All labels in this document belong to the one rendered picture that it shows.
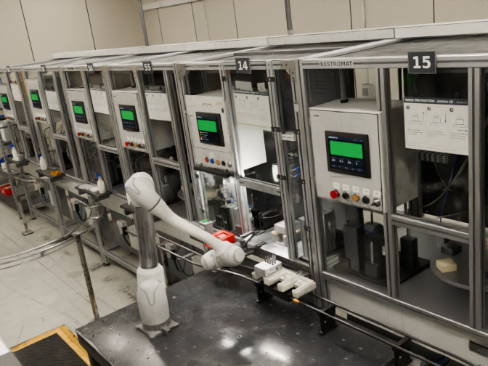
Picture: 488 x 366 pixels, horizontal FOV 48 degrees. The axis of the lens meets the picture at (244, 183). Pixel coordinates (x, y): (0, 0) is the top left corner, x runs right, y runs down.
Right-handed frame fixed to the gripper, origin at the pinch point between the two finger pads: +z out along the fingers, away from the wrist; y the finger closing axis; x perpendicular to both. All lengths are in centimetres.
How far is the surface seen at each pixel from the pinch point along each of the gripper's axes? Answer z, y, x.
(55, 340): -88, -99, 168
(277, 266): -7.7, -9.0, -21.4
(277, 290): -16.4, -17.1, -30.3
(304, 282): -4.6, -13.8, -39.5
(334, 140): 1, 66, -65
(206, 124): 0, 65, 40
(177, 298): -44, -32, 34
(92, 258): 0, -101, 301
